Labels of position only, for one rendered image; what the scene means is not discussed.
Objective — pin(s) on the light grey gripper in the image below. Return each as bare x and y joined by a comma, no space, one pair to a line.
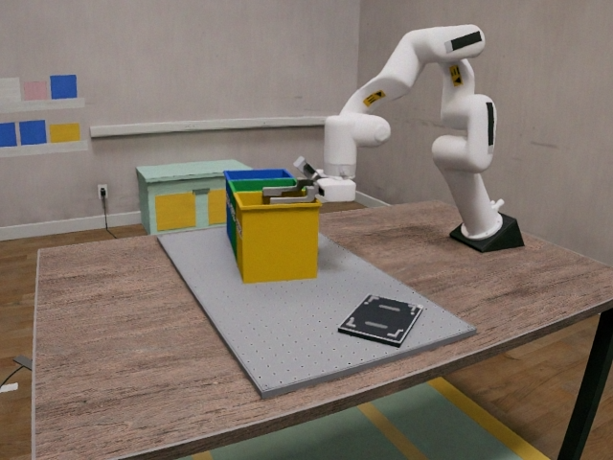
331,189

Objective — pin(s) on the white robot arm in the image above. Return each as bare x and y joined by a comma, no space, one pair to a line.
469,155

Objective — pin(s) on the yellow recycle bin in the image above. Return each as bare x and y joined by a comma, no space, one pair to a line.
276,242

